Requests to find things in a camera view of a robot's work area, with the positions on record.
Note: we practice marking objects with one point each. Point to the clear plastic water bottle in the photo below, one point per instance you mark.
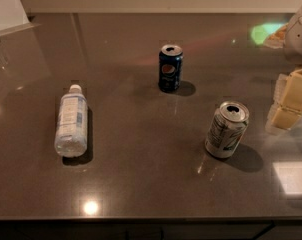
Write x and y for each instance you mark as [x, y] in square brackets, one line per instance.
[72, 126]

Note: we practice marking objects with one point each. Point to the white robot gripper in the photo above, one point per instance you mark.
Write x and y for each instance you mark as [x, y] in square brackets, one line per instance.
[299, 39]

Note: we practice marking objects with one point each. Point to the blue pepsi can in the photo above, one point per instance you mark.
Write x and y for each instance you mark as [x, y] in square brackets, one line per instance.
[170, 67]

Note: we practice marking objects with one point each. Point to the silver green 7up can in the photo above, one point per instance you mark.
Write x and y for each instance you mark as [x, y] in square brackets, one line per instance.
[228, 126]

